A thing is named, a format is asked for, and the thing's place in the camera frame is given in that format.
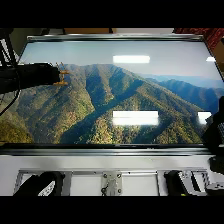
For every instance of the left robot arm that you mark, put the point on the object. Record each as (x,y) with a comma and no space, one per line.
(33,75)

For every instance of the orange wooden hanger rack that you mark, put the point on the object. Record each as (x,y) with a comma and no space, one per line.
(62,72)

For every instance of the silver frame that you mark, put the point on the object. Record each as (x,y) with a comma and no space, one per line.
(133,160)

